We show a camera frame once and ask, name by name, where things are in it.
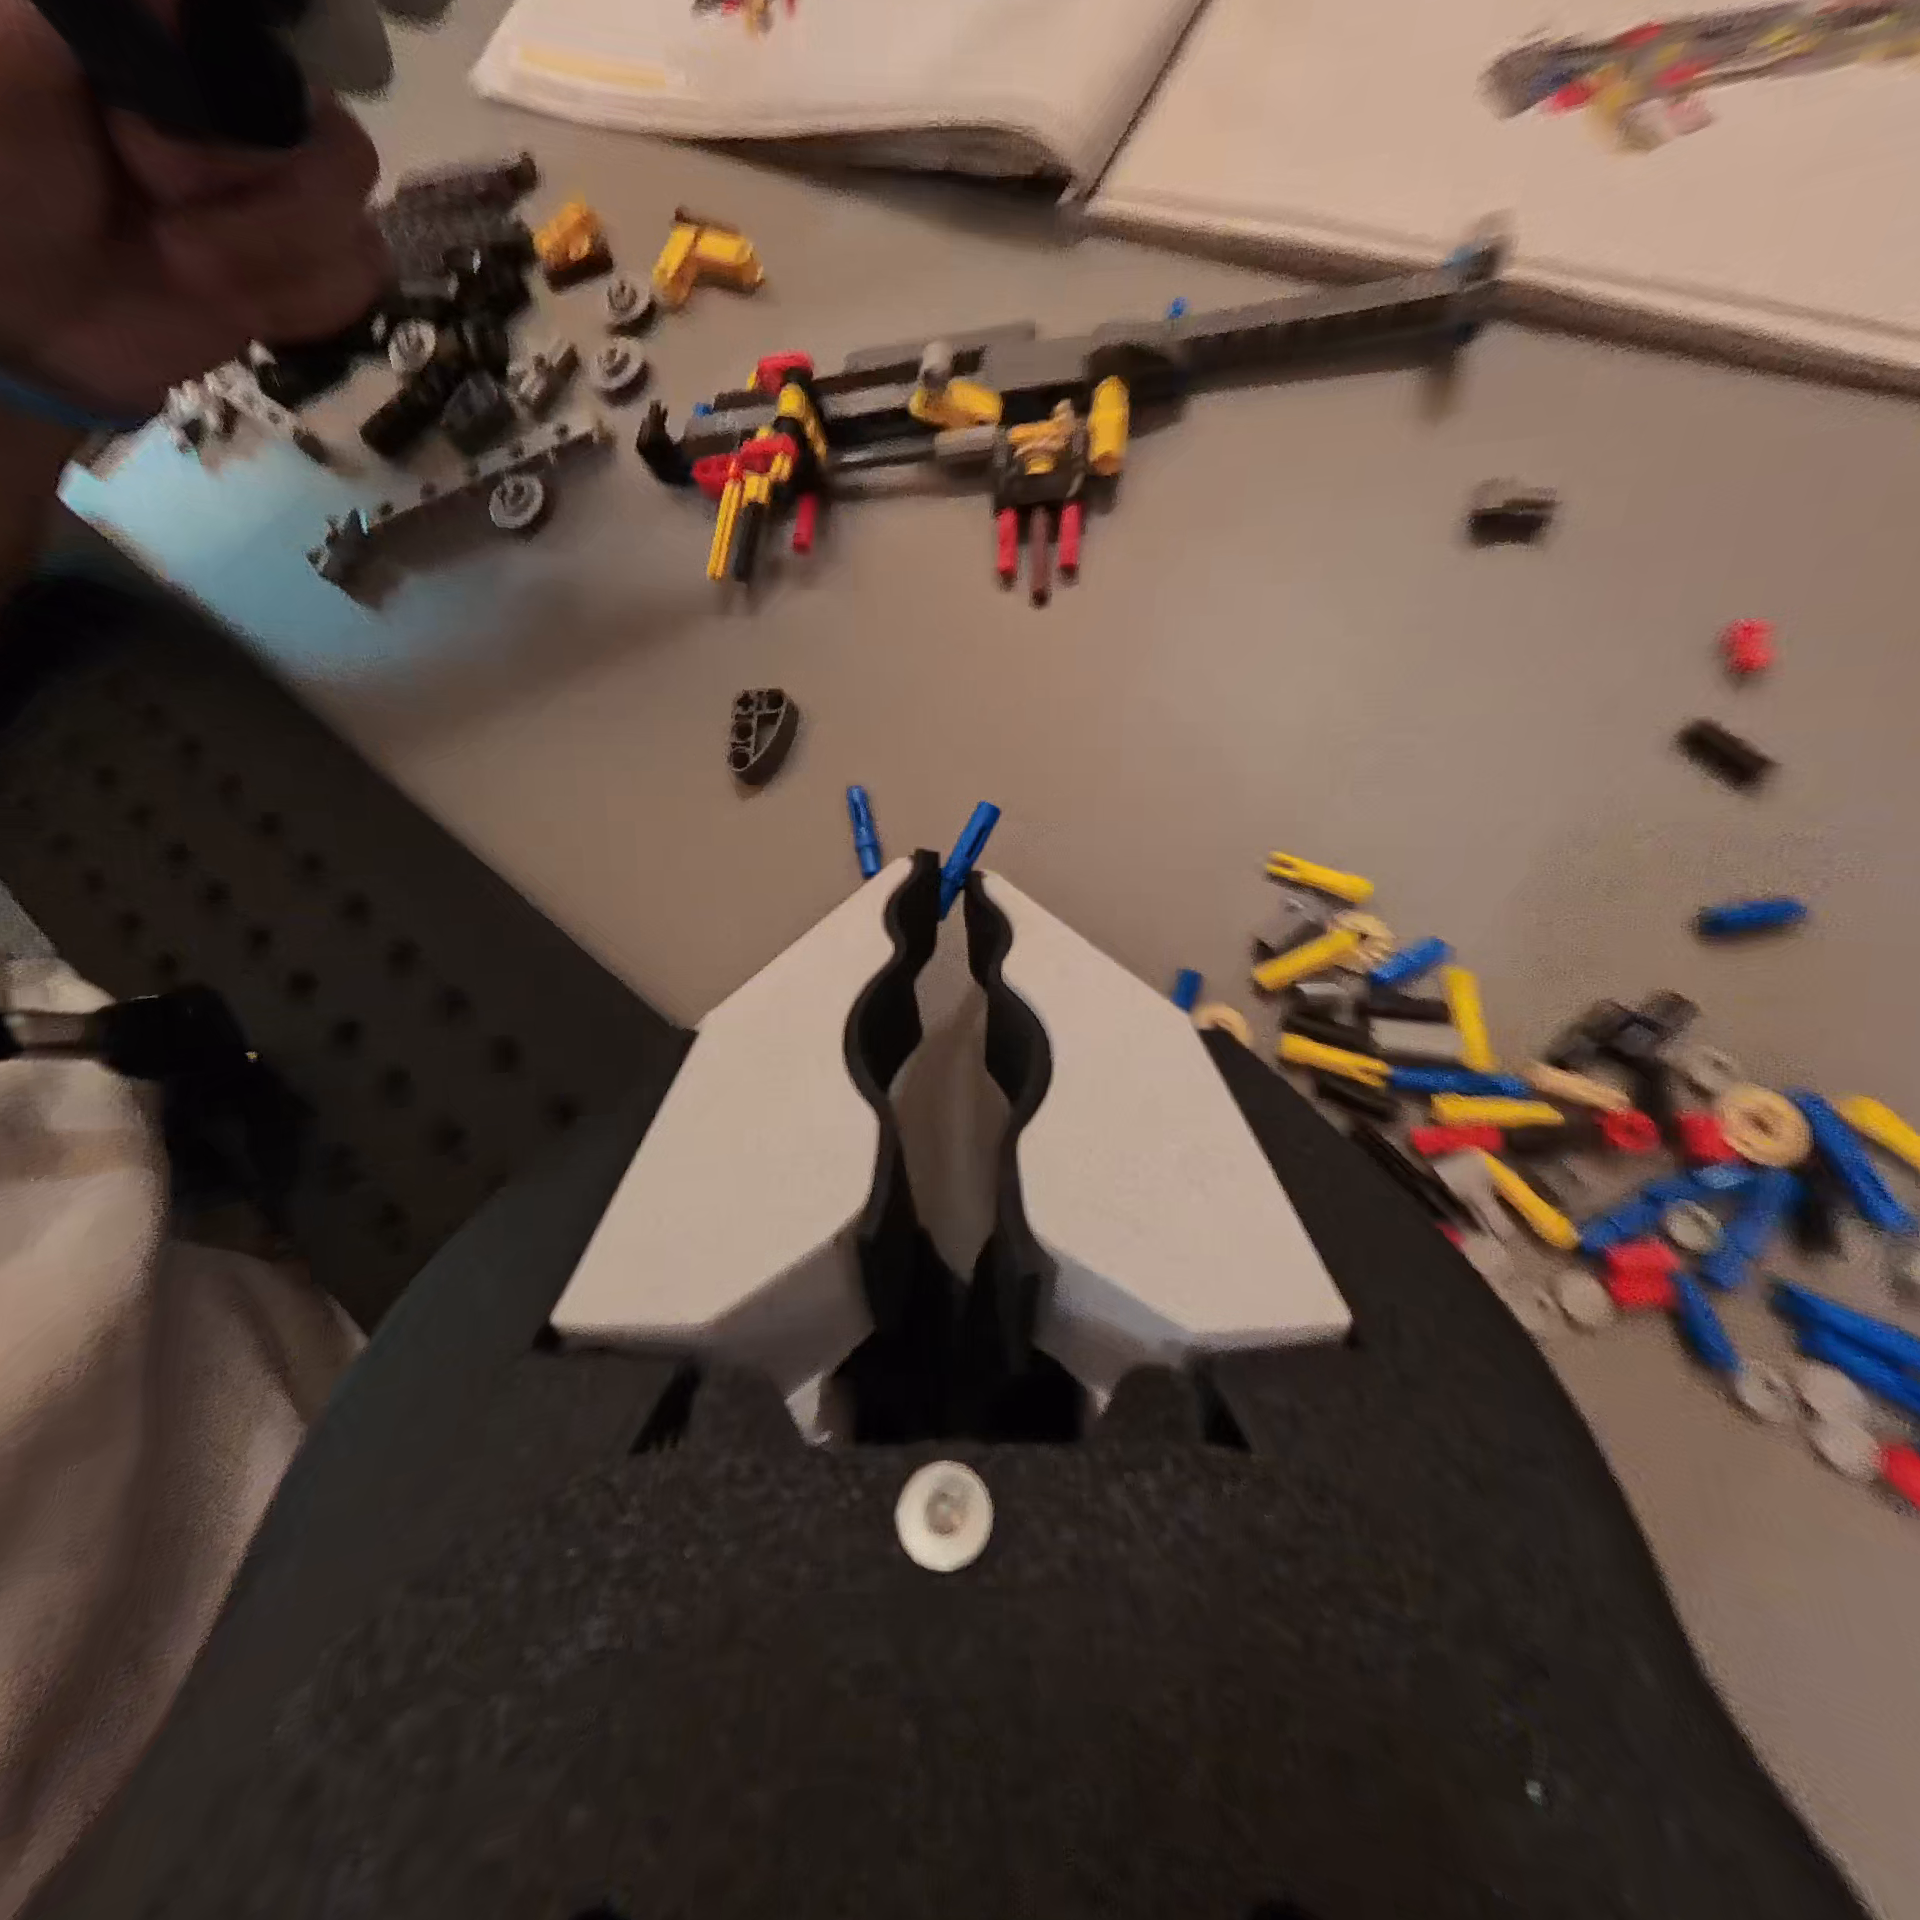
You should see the grey lego beam assembly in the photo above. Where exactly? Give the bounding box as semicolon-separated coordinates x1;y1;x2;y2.
634;233;1514;612

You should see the blue wristband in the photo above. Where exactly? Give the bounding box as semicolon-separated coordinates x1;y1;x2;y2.
0;363;139;442

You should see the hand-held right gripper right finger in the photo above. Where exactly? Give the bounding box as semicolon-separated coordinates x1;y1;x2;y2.
961;866;1355;1375

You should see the lego instruction booklet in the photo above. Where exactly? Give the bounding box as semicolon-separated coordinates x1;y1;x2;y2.
470;0;1920;398

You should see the single short black lego pin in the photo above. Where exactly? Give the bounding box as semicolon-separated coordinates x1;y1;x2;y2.
1672;718;1779;794

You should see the small grey connector piece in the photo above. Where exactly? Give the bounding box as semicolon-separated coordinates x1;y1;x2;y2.
728;687;805;788

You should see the black perforated panel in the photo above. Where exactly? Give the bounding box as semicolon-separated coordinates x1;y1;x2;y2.
0;575;696;1334

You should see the pile of small lego pins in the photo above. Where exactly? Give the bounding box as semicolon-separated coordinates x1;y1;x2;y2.
1169;844;1920;1513

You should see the yellow three-hole lego beam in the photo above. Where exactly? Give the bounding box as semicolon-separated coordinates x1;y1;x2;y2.
531;200;617;291

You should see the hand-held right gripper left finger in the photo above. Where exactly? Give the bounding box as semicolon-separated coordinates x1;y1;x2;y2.
547;849;943;1361

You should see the person's left hand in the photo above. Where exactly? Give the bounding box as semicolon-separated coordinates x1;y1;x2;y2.
0;0;398;438

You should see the pile of black grey beams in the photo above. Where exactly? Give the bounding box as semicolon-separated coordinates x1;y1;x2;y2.
163;147;621;607

